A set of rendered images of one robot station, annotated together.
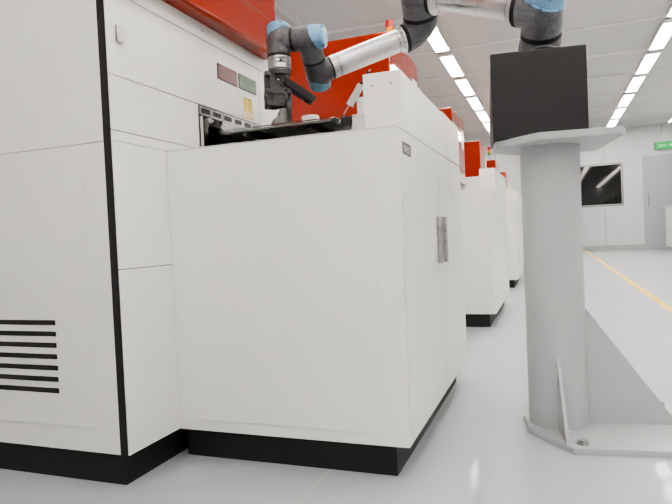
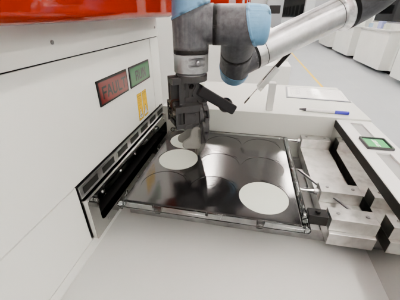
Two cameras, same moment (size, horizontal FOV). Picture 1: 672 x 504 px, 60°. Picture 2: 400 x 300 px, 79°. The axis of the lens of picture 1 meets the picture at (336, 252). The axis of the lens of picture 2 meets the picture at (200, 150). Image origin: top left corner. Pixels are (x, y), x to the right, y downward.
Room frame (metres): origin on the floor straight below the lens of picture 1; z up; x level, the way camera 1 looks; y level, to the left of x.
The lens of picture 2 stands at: (1.34, 0.22, 1.23)
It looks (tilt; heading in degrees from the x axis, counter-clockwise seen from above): 30 degrees down; 351
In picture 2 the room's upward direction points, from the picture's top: straight up
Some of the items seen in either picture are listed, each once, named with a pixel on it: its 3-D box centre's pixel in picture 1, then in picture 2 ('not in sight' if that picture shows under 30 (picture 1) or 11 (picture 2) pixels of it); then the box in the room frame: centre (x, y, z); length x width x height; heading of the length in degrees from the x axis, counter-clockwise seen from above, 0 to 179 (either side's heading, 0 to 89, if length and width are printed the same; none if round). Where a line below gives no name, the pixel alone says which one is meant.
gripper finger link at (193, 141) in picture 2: (281, 122); (193, 143); (1.87, 0.15, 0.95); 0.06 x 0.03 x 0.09; 104
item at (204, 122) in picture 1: (239, 142); (138, 159); (1.90, 0.30, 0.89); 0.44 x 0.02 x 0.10; 160
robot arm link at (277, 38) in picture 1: (279, 40); (191, 24); (1.88, 0.15, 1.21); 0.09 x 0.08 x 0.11; 76
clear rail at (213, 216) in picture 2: (275, 126); (207, 216); (1.67, 0.16, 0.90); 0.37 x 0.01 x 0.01; 70
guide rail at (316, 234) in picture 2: not in sight; (237, 219); (1.70, 0.08, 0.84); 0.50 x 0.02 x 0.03; 70
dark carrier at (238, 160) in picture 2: (300, 135); (218, 164); (1.84, 0.09, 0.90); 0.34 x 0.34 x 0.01; 70
